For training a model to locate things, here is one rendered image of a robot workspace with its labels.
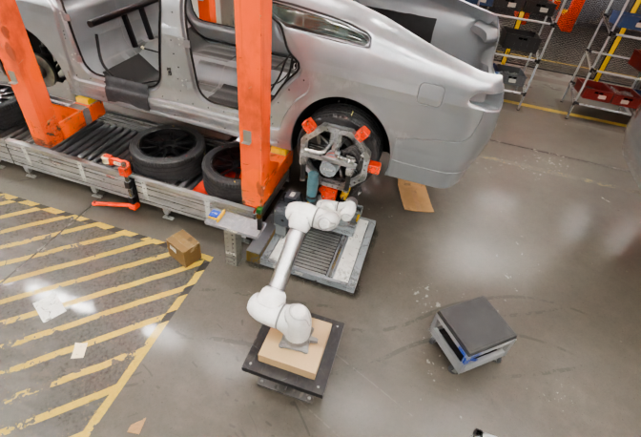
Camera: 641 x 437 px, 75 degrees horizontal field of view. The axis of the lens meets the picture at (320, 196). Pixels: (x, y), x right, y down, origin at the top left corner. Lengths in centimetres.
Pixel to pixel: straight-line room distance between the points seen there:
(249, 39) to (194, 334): 198
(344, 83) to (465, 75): 80
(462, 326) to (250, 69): 212
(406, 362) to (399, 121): 168
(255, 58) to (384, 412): 230
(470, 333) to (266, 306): 134
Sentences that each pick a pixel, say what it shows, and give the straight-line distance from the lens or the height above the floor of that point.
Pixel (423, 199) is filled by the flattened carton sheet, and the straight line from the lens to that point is 438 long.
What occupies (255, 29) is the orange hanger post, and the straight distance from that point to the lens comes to 252.
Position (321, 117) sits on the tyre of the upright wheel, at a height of 113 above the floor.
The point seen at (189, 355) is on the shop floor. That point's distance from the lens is 307.
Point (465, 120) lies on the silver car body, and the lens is 301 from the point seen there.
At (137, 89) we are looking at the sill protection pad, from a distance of 397.
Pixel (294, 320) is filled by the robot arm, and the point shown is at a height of 62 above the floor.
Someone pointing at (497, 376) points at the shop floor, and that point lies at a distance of 332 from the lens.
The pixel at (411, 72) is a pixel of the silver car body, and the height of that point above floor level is 159.
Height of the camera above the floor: 264
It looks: 39 degrees down
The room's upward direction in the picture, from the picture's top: 7 degrees clockwise
